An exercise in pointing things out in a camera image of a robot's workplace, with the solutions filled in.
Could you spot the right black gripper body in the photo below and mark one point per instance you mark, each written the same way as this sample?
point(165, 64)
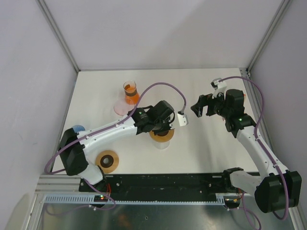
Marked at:
point(220, 108)

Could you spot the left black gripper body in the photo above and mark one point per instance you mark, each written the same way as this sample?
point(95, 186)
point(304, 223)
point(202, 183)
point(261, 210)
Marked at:
point(162, 126)

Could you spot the clear glass carafe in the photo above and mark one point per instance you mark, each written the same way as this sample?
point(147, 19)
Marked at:
point(161, 145)

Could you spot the pink glass dripper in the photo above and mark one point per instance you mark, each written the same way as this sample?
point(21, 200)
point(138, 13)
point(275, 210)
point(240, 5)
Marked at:
point(123, 106)

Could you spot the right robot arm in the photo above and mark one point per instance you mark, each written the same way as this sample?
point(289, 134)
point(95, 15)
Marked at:
point(277, 187)

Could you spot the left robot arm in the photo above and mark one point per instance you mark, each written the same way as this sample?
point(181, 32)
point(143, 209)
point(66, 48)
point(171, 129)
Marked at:
point(76, 147)

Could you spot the orange glass carafe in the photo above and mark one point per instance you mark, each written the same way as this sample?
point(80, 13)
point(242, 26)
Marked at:
point(131, 93)

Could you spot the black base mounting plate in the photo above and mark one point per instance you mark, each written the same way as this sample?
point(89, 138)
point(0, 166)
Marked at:
point(171, 187)

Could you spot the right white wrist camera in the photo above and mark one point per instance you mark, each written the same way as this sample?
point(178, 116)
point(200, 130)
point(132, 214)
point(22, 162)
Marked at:
point(219, 87)

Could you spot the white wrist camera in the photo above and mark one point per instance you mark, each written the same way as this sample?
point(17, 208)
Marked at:
point(219, 87)
point(182, 119)

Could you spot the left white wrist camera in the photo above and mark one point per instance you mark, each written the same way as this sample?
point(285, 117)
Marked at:
point(182, 119)

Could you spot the white slotted cable duct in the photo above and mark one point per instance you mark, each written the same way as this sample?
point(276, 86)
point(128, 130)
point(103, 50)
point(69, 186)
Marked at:
point(100, 199)

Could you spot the aluminium frame rail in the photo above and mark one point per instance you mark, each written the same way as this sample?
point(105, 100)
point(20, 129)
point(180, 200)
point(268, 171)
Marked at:
point(58, 184)

